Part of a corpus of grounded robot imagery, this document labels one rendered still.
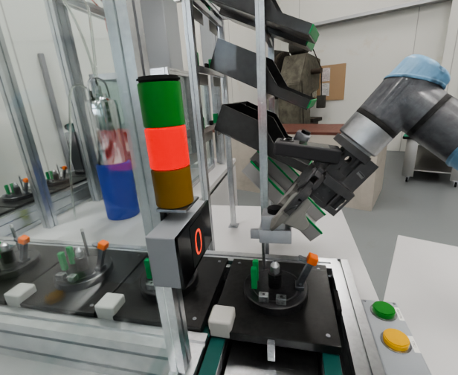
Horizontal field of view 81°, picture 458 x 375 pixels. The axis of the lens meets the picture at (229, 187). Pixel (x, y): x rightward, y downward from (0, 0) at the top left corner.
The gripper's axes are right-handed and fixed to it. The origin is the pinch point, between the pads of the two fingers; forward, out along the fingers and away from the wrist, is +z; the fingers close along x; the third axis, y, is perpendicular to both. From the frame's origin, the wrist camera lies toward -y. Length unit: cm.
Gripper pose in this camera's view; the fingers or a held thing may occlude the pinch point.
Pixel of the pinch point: (272, 217)
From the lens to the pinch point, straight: 55.4
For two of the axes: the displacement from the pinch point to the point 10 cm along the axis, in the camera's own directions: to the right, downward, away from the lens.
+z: -5.6, 7.3, 3.9
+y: 8.0, 6.0, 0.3
